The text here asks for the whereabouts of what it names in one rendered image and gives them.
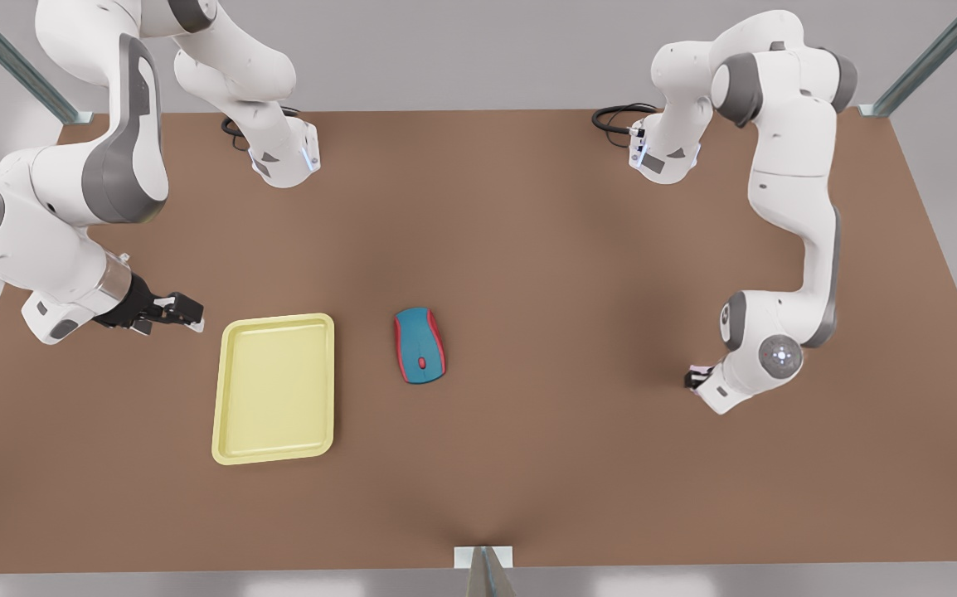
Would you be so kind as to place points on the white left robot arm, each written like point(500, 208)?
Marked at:
point(789, 191)

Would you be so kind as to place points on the yellow rectangular tray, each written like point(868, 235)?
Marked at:
point(274, 388)

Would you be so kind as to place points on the silver frame post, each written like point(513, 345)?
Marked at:
point(14, 62)
point(926, 60)
point(487, 572)

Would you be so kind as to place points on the teal and red computer mouse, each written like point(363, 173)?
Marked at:
point(420, 345)

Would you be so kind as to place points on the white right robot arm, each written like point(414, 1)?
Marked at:
point(72, 182)

